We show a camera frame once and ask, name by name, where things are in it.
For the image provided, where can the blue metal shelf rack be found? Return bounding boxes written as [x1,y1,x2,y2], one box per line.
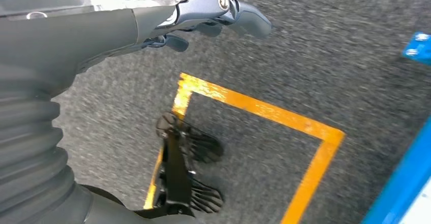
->
[362,31,431,224]

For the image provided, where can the ribbed grey left arm sleeve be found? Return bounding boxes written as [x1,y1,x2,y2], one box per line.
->
[0,82,97,224]

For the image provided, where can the black ribbed robot foot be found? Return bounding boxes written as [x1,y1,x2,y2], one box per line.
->
[156,112,225,165]
[153,177,225,216]

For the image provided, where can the black robot leg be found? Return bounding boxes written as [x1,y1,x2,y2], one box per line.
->
[161,128,196,218]

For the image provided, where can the yellow floor tape square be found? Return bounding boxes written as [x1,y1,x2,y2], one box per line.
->
[143,73,346,224]

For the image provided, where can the white plastic crate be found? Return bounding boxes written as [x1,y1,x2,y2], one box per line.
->
[398,182,431,224]

